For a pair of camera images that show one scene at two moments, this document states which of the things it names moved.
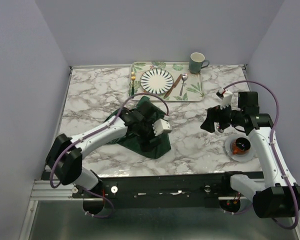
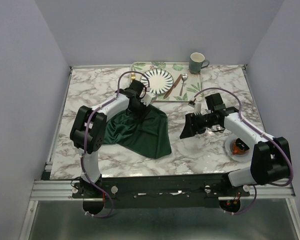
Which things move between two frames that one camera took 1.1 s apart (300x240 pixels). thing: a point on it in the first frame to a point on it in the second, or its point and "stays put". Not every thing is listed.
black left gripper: x=151 y=145 to x=139 y=115
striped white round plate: x=156 y=81 stays put
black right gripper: x=215 y=113 to x=189 y=130
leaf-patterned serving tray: x=187 y=87 stays put
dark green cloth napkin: x=140 y=138 stays put
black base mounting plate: x=182 y=190 stays put
